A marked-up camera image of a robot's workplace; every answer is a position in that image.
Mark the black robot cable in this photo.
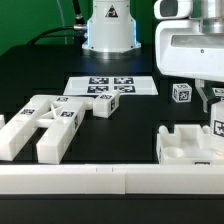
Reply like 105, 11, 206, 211
27, 0, 88, 46

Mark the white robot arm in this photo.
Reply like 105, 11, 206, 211
82, 0, 224, 90

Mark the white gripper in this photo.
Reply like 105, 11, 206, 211
155, 20, 224, 113

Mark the white part left edge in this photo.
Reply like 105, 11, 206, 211
0, 115, 5, 130

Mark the white chair seat part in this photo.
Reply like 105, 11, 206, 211
156, 124, 224, 165

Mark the white chair back frame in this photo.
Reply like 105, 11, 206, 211
0, 95, 94, 164

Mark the white front barrier rail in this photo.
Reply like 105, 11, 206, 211
0, 164, 224, 194

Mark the white marker base plate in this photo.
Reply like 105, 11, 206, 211
64, 76, 158, 95

